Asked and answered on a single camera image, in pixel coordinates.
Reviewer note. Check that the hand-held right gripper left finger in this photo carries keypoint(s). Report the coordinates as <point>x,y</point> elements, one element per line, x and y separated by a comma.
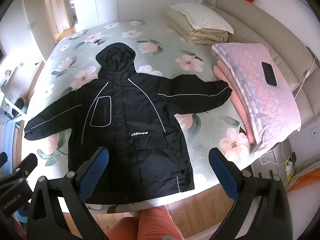
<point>98,169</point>

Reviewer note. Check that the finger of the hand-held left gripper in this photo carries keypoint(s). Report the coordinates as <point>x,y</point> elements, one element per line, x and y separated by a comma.
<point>3,158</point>
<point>25,165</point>

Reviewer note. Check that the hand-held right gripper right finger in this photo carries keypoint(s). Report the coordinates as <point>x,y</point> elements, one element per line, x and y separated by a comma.
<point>222,177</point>

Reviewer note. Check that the black hooded jacket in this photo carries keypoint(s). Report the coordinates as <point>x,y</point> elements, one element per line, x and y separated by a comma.
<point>130,110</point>

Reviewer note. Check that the grey nightstand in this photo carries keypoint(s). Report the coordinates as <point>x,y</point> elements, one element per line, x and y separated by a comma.
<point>277,160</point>

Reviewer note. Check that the person's orange trousered leg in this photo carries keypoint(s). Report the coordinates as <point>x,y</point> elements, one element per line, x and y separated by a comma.
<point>147,225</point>

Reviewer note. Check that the folded pink blanket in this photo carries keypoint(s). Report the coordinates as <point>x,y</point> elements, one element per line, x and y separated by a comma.
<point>232,100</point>

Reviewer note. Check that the orange cloth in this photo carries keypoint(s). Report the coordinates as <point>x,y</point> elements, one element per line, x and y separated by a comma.
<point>307,177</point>

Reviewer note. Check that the folded pink quilt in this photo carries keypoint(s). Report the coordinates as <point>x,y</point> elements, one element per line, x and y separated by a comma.
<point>260,80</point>

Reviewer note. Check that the black smartphone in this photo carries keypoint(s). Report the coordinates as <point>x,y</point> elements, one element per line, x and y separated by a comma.
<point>269,73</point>

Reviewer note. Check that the floral green bedspread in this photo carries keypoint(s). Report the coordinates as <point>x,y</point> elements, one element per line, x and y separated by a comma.
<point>175,55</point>

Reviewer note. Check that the folded beige quilt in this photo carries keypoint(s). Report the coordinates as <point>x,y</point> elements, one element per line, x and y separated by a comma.
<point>200,33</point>

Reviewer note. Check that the beige padded headboard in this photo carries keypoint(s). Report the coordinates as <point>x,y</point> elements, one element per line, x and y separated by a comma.
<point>262,25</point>

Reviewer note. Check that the white dotted pillow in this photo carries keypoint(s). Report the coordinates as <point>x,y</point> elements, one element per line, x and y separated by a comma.
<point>207,17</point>

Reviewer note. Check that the white wardrobe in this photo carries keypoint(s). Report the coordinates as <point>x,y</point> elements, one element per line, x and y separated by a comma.
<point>120,0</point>

